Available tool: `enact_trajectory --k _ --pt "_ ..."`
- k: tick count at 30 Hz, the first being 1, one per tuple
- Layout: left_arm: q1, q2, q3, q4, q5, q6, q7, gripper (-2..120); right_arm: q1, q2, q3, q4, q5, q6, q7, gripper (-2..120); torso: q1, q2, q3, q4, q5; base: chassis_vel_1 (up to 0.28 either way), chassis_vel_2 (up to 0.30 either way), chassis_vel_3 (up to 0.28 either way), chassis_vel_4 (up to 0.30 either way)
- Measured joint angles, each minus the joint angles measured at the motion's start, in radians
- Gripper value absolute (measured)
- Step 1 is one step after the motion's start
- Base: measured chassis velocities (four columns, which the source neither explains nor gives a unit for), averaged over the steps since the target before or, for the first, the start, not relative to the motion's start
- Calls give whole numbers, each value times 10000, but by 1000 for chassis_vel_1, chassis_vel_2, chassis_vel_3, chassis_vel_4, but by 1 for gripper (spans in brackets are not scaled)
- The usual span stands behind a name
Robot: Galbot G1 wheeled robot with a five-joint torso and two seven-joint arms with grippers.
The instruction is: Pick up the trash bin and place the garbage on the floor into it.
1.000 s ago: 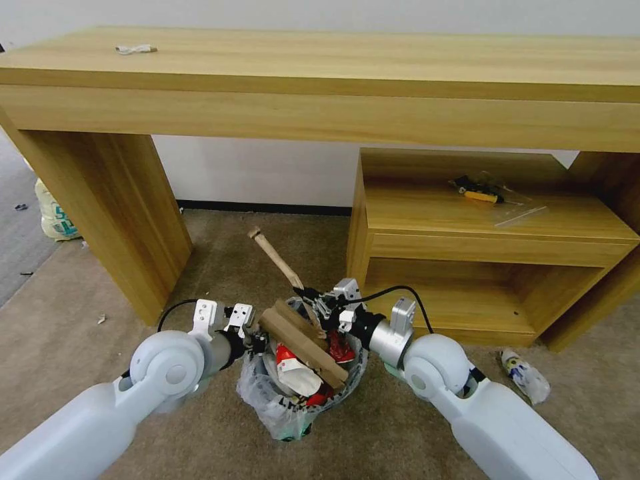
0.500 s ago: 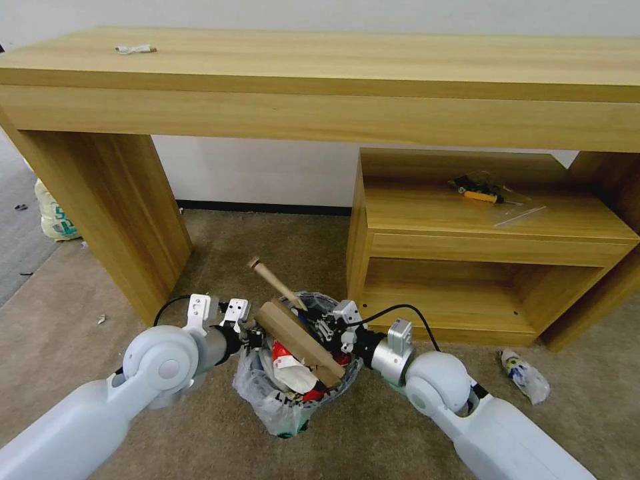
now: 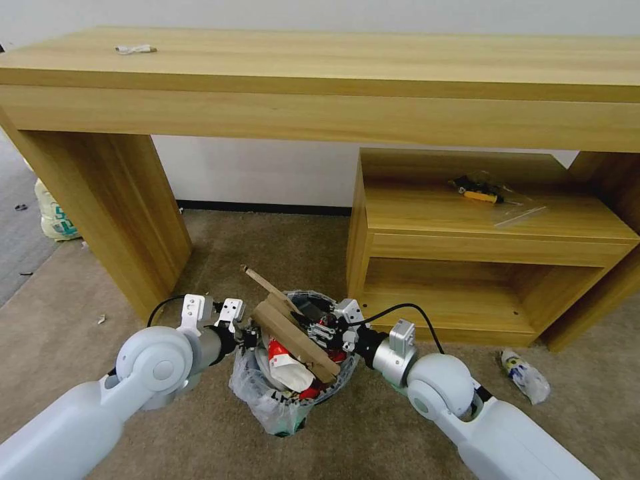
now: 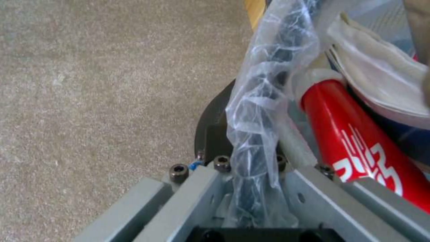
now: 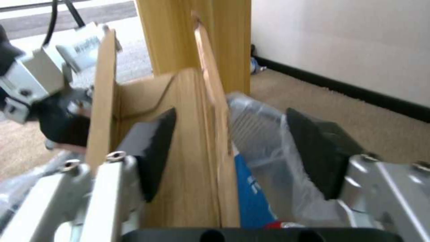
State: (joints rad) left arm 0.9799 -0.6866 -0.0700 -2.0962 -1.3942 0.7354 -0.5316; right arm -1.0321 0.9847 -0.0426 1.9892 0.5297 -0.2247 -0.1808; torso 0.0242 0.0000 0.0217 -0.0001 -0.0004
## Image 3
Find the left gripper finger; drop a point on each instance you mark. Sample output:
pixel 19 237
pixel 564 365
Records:
pixel 253 332
pixel 252 344

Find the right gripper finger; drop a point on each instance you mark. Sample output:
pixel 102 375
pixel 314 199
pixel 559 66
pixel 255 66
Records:
pixel 326 340
pixel 322 325

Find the black mesh trash bin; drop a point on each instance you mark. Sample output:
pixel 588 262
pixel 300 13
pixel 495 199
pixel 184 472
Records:
pixel 327 387

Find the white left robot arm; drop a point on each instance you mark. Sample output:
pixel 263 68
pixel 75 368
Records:
pixel 130 380

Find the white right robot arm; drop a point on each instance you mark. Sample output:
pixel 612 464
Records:
pixel 450 400

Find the clear plastic bin liner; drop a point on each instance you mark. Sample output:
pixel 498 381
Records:
pixel 272 407

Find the brown cardboard piece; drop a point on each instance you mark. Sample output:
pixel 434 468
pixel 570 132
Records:
pixel 295 332

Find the red and white wrapper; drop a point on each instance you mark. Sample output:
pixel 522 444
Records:
pixel 287 367

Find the low wooden shelf cabinet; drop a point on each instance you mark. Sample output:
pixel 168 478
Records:
pixel 450 220

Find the crushed clear plastic bottle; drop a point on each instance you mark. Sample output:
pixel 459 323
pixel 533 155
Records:
pixel 525 377

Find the clear plastic zip bag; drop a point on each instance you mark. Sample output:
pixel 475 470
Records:
pixel 510 202

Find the white sack with green print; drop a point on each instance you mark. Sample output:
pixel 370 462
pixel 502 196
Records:
pixel 52 220

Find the light wooden desk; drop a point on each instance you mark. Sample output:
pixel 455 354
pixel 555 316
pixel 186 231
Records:
pixel 320 90

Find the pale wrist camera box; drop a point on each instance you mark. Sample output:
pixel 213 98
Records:
pixel 233 310
pixel 349 311

